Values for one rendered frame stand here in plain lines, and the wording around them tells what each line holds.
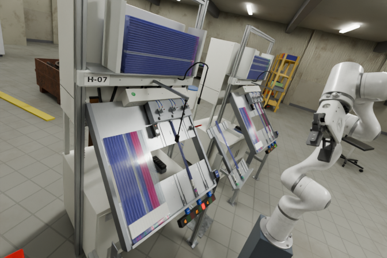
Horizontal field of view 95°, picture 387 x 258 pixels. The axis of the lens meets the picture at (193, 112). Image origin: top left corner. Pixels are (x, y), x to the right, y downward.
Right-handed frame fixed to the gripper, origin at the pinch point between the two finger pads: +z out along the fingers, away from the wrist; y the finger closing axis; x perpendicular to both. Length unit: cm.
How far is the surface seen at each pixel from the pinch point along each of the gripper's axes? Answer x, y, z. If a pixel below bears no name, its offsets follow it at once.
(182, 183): 72, 20, 31
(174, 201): 67, 17, 41
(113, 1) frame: 66, -70, -21
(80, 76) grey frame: 73, -60, 14
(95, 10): 79, -75, -17
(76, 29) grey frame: 68, -72, 0
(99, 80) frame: 76, -53, 10
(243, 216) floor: 107, 142, 31
